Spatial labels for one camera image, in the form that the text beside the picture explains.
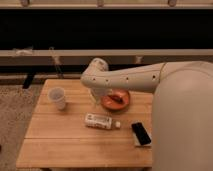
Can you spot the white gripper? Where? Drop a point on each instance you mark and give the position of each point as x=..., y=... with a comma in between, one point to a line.
x=98, y=93

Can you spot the orange ceramic bowl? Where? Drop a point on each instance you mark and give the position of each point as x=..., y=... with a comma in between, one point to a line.
x=116, y=100

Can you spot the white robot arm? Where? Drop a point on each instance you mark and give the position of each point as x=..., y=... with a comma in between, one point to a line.
x=182, y=108

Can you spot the white plastic bottle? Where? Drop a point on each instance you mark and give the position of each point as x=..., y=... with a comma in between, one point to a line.
x=101, y=122

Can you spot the clear plastic cup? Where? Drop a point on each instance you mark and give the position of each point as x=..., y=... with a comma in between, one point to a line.
x=56, y=95

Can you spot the wooden table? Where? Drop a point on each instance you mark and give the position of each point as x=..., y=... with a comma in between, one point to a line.
x=59, y=138

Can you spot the black smartphone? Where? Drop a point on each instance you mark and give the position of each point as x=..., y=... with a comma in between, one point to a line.
x=138, y=128

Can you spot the white card under phone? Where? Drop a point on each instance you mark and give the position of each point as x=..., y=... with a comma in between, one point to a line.
x=141, y=140

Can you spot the grey metal rail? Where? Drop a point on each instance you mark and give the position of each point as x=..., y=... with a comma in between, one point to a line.
x=69, y=53

